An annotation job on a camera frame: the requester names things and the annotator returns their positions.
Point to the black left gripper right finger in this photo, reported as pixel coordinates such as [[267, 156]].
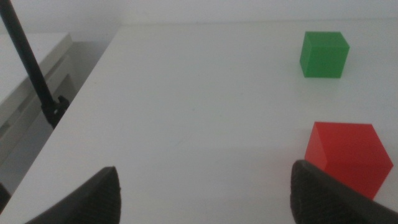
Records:
[[323, 202]]

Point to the red cube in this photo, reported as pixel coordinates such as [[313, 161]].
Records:
[[351, 152]]

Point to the green cube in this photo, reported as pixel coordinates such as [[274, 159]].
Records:
[[323, 57]]

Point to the white side table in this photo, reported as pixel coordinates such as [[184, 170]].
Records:
[[21, 62]]

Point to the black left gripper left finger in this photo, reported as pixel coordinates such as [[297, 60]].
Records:
[[93, 202]]

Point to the black stand pole with clamp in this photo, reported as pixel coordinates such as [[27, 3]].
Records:
[[29, 62]]

